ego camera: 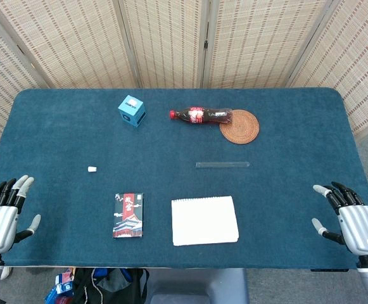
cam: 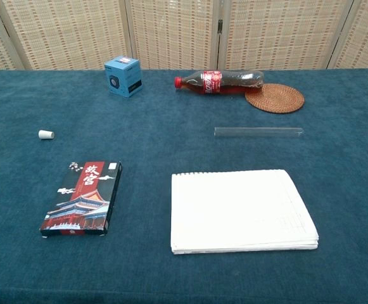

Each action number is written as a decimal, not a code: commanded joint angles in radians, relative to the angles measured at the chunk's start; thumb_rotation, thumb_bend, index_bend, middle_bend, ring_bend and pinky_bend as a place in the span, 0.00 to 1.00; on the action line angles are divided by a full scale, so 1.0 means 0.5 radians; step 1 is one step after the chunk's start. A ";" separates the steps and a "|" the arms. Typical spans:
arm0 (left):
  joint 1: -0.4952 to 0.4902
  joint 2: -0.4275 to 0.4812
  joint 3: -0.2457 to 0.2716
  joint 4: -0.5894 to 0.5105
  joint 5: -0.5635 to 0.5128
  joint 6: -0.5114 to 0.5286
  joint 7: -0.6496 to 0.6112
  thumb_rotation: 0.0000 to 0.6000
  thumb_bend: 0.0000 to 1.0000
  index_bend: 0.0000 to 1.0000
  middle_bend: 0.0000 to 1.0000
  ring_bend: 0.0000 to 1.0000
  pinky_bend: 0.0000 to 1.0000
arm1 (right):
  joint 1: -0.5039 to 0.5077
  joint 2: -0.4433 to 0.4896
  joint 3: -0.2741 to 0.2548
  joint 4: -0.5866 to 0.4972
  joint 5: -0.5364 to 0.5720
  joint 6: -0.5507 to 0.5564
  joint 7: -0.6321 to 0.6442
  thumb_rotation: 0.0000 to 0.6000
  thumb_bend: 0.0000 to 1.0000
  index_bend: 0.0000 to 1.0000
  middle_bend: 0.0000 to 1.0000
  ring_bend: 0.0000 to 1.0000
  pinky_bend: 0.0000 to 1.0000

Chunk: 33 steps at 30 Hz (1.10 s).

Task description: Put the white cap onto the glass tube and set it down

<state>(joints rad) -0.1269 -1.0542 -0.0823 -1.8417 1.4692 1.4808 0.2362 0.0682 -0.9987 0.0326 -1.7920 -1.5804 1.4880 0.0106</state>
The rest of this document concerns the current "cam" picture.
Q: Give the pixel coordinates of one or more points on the white spiral notebook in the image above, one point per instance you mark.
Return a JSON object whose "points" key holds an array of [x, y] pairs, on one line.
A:
{"points": [[240, 212]]}

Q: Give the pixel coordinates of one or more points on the cola bottle red cap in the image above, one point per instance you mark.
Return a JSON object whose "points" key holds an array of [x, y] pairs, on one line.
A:
{"points": [[218, 82]]}

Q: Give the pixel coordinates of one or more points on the round woven rattan coaster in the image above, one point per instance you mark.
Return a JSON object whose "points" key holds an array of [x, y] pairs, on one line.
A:
{"points": [[275, 99]]}

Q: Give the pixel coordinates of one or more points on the clear glass test tube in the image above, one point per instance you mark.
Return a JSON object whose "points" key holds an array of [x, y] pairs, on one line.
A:
{"points": [[259, 132]]}

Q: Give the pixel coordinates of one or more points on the black screen hinge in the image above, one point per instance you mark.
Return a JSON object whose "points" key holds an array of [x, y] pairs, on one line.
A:
{"points": [[220, 26]]}

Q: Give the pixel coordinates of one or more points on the dark blue table cloth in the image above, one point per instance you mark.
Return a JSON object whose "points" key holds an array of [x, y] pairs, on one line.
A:
{"points": [[158, 142]]}

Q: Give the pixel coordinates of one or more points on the light blue cardboard box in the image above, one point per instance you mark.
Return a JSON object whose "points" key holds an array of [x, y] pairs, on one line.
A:
{"points": [[123, 77]]}

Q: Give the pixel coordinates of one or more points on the black red palace box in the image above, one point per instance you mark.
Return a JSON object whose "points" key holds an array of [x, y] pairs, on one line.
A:
{"points": [[82, 199]]}

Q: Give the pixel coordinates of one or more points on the white rubber stopper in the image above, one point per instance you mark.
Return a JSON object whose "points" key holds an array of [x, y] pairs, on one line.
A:
{"points": [[47, 134]]}

